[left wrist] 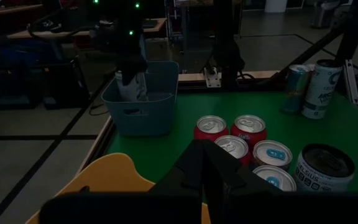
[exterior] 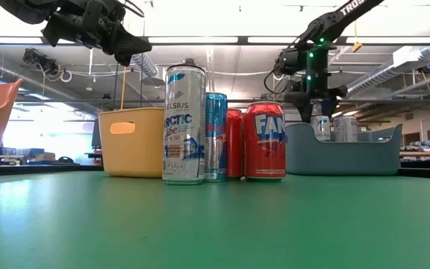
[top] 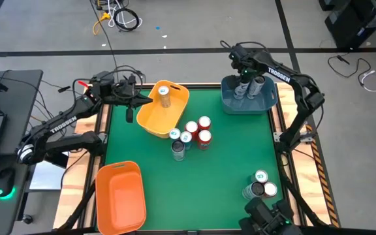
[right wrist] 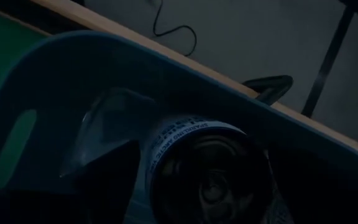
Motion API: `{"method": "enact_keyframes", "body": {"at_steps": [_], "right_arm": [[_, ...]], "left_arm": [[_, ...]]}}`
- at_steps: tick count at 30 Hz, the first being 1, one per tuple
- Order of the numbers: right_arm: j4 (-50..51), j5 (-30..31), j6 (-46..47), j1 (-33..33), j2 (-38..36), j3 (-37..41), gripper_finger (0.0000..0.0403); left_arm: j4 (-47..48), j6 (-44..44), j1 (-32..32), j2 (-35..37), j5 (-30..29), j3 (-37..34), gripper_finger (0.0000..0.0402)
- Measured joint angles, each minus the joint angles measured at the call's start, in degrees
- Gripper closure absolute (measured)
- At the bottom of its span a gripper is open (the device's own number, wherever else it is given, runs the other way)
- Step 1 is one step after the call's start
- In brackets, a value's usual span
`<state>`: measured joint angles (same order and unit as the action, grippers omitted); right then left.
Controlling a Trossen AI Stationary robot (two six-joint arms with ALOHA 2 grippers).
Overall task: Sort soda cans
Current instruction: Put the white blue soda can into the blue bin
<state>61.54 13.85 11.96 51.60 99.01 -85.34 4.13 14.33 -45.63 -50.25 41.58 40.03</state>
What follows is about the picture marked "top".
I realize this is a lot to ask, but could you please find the black desk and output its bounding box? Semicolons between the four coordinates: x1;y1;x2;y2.
0;69;44;235

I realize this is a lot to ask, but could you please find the yellow black hazard tape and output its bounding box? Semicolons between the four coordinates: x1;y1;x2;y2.
305;123;341;228

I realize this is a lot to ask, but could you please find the yellow floor cable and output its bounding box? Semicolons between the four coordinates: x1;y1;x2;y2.
92;11;112;36

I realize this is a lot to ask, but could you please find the black computer case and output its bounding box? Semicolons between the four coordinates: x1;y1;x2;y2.
324;0;376;50

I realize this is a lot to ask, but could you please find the blue-grey plastic bin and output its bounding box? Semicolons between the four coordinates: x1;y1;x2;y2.
220;74;279;116

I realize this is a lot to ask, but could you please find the long black floor cable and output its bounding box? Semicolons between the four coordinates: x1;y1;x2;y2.
88;0;119;71

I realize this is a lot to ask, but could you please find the orange plastic bin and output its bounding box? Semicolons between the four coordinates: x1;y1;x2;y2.
95;161;147;235

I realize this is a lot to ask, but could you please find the black coiled cable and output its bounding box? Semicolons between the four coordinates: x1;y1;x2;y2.
113;7;142;33

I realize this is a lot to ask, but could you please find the blue silver Red Bull can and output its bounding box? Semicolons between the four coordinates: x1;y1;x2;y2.
157;85;172;108
180;131;194;151
251;169;269;184
168;127;182;142

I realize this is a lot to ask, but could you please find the yellow plastic bin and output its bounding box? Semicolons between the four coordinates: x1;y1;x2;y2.
136;80;191;139

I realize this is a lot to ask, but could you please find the white floor cable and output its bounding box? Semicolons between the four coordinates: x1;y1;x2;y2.
107;0;137;29

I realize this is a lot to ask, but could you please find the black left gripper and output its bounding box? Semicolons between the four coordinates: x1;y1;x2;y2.
110;75;153;108

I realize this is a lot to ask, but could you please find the black cable with plug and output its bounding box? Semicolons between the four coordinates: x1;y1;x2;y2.
326;54;372;79

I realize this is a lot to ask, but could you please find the black computer mouse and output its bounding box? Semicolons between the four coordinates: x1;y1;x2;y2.
0;166;16;199

